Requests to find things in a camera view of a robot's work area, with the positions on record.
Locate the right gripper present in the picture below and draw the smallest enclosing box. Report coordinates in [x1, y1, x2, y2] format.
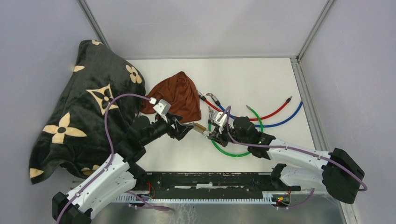
[208, 121, 249, 147]

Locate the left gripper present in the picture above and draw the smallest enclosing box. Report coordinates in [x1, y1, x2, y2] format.
[141, 112, 193, 146]

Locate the large brass padlock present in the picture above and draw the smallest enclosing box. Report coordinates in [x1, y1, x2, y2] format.
[192, 122, 210, 137]

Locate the red cable lock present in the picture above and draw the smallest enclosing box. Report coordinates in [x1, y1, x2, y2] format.
[198, 91, 293, 122]

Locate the blue cable lock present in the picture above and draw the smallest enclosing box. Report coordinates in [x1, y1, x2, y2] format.
[198, 93, 303, 129]

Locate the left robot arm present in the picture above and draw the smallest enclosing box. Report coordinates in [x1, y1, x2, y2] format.
[52, 114, 194, 224]

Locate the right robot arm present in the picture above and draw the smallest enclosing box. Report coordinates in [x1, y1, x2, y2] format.
[208, 115, 368, 204]

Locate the brown cloth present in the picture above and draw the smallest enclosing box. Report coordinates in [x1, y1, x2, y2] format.
[146, 71, 202, 123]

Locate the black floral blanket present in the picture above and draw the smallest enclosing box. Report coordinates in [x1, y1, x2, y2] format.
[29, 40, 146, 184]

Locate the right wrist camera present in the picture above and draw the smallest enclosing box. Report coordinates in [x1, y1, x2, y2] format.
[211, 111, 227, 127]

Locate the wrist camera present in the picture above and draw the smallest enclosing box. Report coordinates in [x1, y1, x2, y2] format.
[211, 111, 227, 127]
[153, 99, 171, 115]

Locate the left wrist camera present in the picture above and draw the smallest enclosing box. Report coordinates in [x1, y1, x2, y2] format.
[153, 99, 171, 115]

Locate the green cable lock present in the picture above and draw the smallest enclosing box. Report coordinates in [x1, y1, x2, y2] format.
[208, 105, 264, 158]

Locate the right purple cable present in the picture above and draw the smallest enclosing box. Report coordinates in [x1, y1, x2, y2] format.
[216, 105, 368, 192]

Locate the purple cable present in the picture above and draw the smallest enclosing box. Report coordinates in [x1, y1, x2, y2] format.
[56, 93, 156, 224]
[216, 105, 368, 192]

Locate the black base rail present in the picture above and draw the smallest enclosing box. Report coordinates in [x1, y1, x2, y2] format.
[132, 172, 301, 199]

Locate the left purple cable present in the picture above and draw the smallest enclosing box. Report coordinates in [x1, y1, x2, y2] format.
[56, 93, 156, 224]

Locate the aluminium frame right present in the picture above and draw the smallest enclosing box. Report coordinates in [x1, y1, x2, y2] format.
[290, 56, 360, 224]

